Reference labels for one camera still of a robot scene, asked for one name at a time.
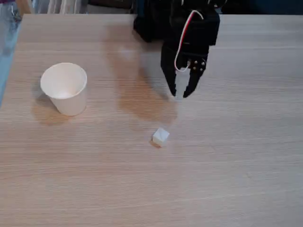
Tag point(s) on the wooden furniture leg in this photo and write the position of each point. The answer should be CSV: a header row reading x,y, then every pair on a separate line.
x,y
23,6

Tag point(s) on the small white block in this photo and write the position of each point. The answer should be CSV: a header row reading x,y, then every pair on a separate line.
x,y
160,137

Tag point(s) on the white hanging cloth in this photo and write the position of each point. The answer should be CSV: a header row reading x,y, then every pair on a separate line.
x,y
61,6

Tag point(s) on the white paper cup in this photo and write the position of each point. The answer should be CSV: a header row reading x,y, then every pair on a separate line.
x,y
68,104

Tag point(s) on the blue denim cloth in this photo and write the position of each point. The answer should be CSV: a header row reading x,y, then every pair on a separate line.
x,y
8,30

